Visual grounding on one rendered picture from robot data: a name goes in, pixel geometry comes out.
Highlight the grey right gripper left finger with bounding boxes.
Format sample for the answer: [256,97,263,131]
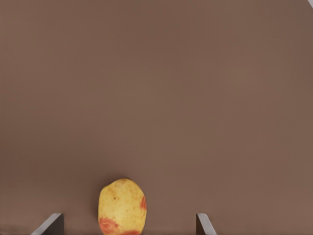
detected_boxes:
[31,212,65,235]

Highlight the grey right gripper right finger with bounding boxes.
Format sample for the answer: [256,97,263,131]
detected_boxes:
[196,213,218,235]

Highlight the yellow potato with red patches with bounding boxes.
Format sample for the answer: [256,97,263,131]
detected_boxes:
[98,178,148,235]

